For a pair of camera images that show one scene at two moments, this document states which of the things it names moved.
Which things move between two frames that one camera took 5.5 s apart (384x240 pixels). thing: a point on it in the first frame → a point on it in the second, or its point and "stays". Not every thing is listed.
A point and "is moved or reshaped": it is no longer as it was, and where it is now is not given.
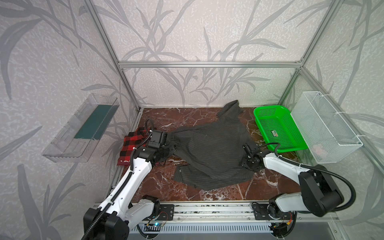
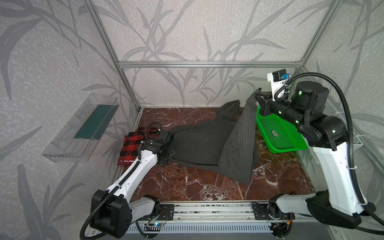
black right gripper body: x=246 y=156 → x=263 y=102
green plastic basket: x=277 y=125 stays
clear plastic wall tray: x=80 y=133 stays
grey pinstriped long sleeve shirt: x=209 y=154 is moved or reshaped
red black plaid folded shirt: x=131 y=141 stays
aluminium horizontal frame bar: x=210 y=65 stays
